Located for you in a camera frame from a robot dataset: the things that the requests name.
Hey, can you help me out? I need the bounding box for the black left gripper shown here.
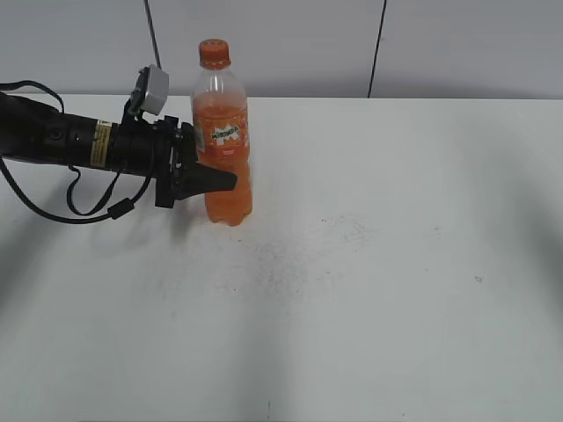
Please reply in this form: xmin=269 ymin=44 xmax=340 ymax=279
xmin=112 ymin=116 xmax=238 ymax=208

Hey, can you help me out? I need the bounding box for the orange Mirinda soda bottle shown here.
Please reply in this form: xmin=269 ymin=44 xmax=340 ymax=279
xmin=191 ymin=59 xmax=252 ymax=226

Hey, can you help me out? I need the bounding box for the orange bottle cap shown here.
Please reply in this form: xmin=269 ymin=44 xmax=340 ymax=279
xmin=199 ymin=39 xmax=231 ymax=70

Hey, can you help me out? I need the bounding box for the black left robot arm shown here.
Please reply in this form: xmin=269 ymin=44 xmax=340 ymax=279
xmin=1 ymin=94 xmax=238 ymax=208

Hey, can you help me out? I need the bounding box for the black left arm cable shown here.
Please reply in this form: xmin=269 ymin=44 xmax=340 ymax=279
xmin=0 ymin=80 xmax=153 ymax=225

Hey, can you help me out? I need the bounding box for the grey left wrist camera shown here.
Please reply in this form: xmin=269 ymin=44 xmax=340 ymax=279
xmin=128 ymin=64 xmax=169 ymax=116

